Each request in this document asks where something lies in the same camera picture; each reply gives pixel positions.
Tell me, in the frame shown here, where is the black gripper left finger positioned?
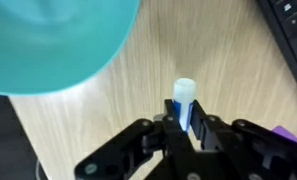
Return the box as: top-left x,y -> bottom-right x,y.
73,98 -> 196,180

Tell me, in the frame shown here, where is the black keyboard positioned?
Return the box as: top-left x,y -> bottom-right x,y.
256,0 -> 297,105

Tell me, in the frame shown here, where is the teal plastic bowl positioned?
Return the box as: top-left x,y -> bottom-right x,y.
0,0 -> 142,98

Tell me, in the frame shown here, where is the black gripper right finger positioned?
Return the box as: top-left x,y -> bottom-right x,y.
189,99 -> 297,180

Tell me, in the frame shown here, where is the purple block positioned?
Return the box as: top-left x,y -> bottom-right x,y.
271,125 -> 297,147

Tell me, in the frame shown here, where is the blue white dry-erase marker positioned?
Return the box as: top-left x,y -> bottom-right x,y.
172,77 -> 198,133

